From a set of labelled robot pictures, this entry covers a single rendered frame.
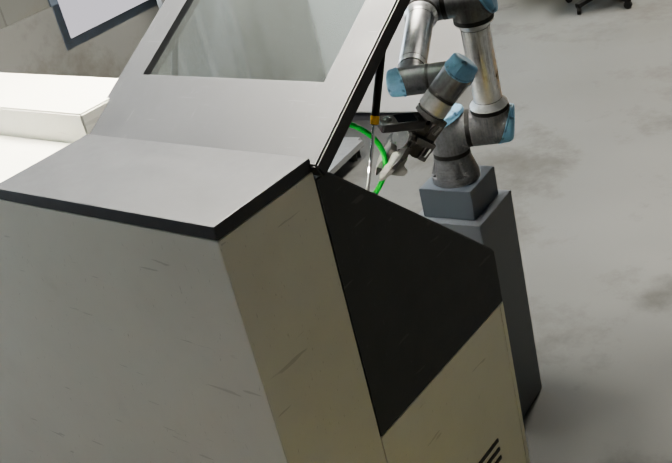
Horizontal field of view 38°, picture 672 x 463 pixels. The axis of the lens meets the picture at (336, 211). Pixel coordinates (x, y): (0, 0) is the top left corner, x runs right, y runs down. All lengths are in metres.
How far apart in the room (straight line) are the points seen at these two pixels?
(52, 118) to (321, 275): 0.87
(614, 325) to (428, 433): 1.58
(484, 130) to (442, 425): 0.93
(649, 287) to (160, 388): 2.39
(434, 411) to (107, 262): 0.89
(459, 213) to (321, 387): 1.14
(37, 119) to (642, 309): 2.41
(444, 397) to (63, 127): 1.15
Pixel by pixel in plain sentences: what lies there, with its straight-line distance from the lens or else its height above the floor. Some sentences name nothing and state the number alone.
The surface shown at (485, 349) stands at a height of 0.72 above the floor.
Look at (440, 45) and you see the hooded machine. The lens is 5.93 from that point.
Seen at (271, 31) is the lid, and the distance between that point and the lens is 2.26.
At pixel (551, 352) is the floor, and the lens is 3.76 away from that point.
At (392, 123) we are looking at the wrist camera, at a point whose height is 1.36.
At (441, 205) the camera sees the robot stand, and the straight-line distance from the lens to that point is 3.05.
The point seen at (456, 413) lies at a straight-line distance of 2.53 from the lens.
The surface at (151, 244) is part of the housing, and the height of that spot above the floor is 1.43.
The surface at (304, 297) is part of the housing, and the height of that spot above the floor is 1.24.
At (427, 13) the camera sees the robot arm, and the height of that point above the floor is 1.48.
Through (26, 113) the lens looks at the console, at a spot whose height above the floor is 1.54.
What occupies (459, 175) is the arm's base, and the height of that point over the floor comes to 0.93.
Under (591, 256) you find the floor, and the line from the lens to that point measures 4.31.
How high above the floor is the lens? 2.23
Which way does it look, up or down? 26 degrees down
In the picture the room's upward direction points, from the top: 14 degrees counter-clockwise
